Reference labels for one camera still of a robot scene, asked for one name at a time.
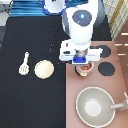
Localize white gripper body blue base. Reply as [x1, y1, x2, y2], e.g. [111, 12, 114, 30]
[59, 40, 103, 64]

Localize cream round plate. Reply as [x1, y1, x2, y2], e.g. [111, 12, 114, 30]
[34, 60, 54, 79]

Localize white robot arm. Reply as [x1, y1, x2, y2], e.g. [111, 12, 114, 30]
[59, 0, 105, 65]

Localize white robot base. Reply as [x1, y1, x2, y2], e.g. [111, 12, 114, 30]
[43, 0, 66, 15]

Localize black burner disc back right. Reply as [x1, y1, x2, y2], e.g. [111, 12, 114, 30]
[100, 45, 111, 58]

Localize black burner disc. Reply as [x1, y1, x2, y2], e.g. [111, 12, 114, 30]
[98, 62, 115, 76]
[100, 45, 111, 58]

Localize black burner disc front right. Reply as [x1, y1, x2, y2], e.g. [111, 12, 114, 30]
[98, 62, 115, 76]

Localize pink toy stove counter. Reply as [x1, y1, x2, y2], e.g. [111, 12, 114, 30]
[66, 41, 126, 128]

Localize grey sink bowl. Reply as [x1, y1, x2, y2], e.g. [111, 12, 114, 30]
[76, 87, 115, 128]

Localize black table mat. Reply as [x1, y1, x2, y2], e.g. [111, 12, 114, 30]
[0, 15, 113, 128]

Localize blue striped cloth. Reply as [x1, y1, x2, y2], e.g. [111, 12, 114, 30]
[8, 0, 68, 18]

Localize grey faucet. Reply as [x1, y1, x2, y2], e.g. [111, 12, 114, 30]
[111, 93, 128, 111]

